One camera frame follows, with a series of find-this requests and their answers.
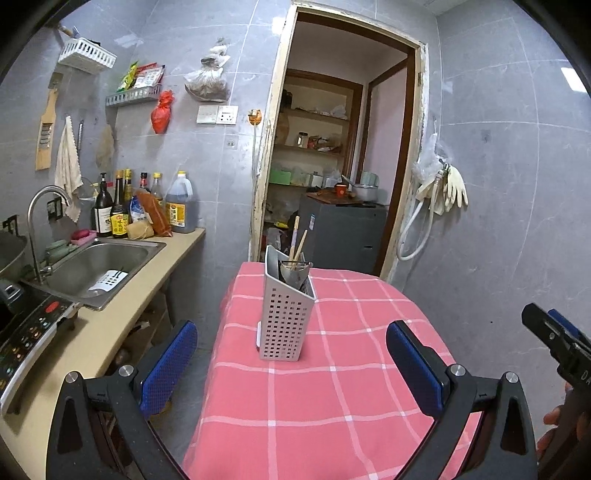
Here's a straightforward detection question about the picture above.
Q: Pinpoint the yellow-label sauce bottle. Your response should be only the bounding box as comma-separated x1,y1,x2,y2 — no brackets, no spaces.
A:
110,169,130,239

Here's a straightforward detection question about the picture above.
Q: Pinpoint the metal wall shelf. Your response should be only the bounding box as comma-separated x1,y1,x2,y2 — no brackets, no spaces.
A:
105,84,164,108

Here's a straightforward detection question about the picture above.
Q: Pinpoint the beige bag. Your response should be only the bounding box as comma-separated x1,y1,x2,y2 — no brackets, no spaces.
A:
126,219,156,241

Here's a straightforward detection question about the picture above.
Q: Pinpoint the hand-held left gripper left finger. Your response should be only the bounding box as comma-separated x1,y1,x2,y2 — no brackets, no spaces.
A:
46,320,199,480

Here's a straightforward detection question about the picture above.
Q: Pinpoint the white hose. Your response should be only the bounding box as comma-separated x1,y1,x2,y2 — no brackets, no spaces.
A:
397,173,437,262

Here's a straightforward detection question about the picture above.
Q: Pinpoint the white wall basket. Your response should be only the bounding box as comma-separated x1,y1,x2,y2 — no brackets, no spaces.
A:
58,38,117,75

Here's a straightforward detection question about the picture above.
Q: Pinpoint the black wok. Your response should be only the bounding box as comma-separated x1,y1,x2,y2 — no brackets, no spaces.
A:
0,230,28,278

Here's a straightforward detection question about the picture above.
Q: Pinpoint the red plastic bag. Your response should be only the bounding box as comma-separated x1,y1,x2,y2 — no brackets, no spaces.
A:
150,89,175,135

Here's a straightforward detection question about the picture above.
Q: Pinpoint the hanging beige towel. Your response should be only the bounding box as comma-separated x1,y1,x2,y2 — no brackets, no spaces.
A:
54,115,84,223

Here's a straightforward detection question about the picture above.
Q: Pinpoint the beige kitchen counter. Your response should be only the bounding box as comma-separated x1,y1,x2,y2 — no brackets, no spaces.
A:
0,227,206,480

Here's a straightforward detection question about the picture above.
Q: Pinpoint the red snack packet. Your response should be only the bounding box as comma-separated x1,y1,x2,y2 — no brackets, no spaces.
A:
134,64,166,89

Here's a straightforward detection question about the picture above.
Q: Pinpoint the hanging loofah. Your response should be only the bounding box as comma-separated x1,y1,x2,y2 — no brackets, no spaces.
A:
95,123,116,170

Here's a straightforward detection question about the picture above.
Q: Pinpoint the cream rubber gloves pair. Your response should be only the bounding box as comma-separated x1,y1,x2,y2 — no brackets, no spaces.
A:
417,165,469,216

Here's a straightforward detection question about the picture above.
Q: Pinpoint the brown wooden board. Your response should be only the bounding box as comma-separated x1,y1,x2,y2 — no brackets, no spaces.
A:
307,189,359,204

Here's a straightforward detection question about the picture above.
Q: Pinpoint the white perforated sink insert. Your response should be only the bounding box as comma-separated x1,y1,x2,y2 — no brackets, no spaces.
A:
87,270,129,294

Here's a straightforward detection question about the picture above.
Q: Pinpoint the orange packet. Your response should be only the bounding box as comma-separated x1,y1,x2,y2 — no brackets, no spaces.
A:
136,189,174,236

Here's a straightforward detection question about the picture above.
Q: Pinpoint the small metal strainer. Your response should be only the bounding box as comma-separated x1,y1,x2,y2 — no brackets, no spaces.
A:
74,182,98,209

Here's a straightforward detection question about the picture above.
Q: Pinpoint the green snack packet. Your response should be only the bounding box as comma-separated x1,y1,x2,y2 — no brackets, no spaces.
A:
117,61,140,91

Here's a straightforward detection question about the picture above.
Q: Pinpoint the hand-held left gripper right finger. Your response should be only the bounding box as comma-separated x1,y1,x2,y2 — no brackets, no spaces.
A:
385,320,539,480

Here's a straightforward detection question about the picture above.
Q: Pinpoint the person's right hand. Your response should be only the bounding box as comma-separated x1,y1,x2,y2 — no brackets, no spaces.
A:
536,405,566,460

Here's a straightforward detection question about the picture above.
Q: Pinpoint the white perforated utensil holder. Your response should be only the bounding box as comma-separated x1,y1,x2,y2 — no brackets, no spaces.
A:
256,244,317,363

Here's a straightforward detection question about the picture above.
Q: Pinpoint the induction cooker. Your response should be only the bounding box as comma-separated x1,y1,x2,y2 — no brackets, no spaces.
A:
0,281,80,411

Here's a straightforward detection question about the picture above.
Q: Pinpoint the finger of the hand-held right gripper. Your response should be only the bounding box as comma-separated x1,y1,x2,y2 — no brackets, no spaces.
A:
522,303,575,354
549,308,591,344

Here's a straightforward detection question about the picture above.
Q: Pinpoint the wooden slicer board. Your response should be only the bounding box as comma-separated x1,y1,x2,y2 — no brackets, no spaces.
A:
35,72,64,172

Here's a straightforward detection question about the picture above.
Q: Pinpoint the clear plastic sheet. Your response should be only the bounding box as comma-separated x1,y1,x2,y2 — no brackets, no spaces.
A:
413,133,447,199

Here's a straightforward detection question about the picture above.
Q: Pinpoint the dark pump bottle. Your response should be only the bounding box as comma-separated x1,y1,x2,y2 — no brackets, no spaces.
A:
92,172,115,238

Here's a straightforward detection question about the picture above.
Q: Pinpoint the steel sink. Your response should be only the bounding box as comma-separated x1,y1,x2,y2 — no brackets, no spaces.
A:
21,239,167,311

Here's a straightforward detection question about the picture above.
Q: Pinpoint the large oil jug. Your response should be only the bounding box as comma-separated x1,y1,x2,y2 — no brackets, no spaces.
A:
165,170,199,234

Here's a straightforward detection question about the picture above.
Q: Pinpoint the metal faucet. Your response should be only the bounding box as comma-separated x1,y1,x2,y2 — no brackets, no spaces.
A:
26,185,71,285

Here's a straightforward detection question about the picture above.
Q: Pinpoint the worn door frame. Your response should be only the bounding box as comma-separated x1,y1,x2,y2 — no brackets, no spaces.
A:
248,4,428,283

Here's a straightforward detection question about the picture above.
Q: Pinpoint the wooden shelving unit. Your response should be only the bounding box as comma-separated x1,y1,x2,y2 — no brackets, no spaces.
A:
272,69,365,190

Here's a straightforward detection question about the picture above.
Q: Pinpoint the pink checked tablecloth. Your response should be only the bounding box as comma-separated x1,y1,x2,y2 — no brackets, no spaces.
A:
182,261,484,480

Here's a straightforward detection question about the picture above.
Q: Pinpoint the clear plastic bag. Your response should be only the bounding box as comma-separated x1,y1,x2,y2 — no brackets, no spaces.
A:
184,37,232,103

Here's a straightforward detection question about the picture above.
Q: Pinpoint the grey appliance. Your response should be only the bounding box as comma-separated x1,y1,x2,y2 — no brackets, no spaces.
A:
300,191,389,278

